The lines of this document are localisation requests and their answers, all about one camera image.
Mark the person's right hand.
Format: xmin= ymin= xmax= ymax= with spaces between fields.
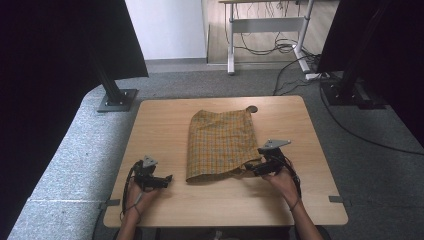
xmin=262 ymin=159 xmax=302 ymax=211

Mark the black metal stand with base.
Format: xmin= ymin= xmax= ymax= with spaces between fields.
xmin=87 ymin=46 xmax=139 ymax=113
xmin=321 ymin=0 xmax=389 ymax=110

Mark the person's left hand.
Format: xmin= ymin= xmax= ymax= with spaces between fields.
xmin=125 ymin=178 xmax=158 ymax=218

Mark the yellow plaid short-sleeved shirt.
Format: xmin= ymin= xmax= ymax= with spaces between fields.
xmin=185 ymin=107 xmax=264 ymax=184

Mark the left hand-held gripper black cable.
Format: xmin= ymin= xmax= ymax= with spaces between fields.
xmin=119 ymin=160 xmax=144 ymax=216

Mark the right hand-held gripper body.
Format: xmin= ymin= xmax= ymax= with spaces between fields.
xmin=258 ymin=139 xmax=292 ymax=177

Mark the black curtain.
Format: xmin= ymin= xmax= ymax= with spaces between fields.
xmin=316 ymin=0 xmax=424 ymax=149
xmin=0 ymin=0 xmax=149 ymax=240

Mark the white desk frame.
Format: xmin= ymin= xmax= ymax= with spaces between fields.
xmin=218 ymin=0 xmax=316 ymax=76

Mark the white power strip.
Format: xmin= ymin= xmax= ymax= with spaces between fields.
xmin=305 ymin=71 xmax=331 ymax=82

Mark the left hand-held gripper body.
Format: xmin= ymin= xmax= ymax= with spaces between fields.
xmin=132 ymin=154 xmax=160 ymax=192

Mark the tangle of black cables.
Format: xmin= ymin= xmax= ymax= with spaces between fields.
xmin=223 ymin=0 xmax=322 ymax=58

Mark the long black floor cable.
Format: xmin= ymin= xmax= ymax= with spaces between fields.
xmin=319 ymin=79 xmax=424 ymax=157

